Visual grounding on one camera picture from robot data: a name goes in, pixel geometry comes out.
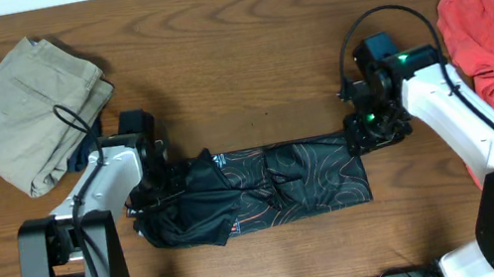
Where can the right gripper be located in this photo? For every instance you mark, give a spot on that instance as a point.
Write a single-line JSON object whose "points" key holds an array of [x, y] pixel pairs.
{"points": [[363, 141]]}

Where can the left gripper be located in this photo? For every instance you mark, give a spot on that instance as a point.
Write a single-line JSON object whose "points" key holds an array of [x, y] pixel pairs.
{"points": [[177, 186]]}

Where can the black printed sports jersey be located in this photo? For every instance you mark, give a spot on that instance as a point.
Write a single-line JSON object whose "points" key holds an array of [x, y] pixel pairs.
{"points": [[211, 198]]}

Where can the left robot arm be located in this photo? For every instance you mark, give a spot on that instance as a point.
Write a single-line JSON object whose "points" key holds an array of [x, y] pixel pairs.
{"points": [[127, 172]]}

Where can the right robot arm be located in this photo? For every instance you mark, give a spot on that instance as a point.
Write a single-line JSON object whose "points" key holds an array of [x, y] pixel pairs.
{"points": [[397, 86]]}

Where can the folded navy garment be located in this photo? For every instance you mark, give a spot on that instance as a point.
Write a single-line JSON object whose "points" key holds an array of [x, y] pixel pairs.
{"points": [[83, 153]]}

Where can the folded khaki trousers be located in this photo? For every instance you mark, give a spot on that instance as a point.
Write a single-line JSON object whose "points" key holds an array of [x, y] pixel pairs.
{"points": [[37, 76]]}

